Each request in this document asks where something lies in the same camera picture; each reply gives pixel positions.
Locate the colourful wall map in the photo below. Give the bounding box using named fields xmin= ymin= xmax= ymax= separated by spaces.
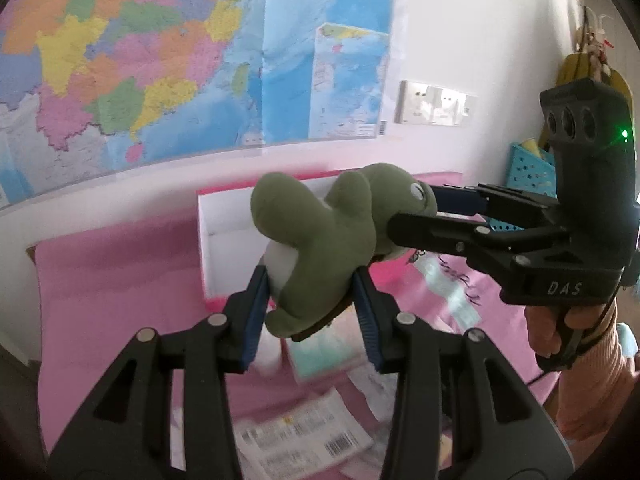
xmin=1 ymin=0 xmax=394 ymax=206

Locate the white wall socket panel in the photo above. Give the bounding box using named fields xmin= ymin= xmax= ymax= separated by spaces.
xmin=395 ymin=80 xmax=477 ymax=127

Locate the green plush turtle toy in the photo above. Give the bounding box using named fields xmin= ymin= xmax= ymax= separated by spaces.
xmin=250 ymin=162 xmax=437 ymax=340

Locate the pink white storage box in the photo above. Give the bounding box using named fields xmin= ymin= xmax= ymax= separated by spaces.
xmin=198 ymin=180 xmax=471 ymax=315

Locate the pink bed sheet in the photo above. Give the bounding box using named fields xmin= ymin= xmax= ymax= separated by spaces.
xmin=25 ymin=170 xmax=566 ymax=480

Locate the blue perforated plastic basket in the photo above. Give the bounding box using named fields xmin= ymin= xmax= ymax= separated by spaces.
xmin=506 ymin=144 xmax=556 ymax=197

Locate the white barcode tissue pack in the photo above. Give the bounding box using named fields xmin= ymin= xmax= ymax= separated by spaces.
xmin=234 ymin=389 xmax=373 ymax=479

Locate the pastel rainbow tissue pack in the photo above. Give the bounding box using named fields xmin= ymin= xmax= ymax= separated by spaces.
xmin=286 ymin=306 xmax=366 ymax=382

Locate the person's right hand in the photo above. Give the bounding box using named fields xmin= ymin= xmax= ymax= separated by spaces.
xmin=525 ymin=304 xmax=616 ymax=358

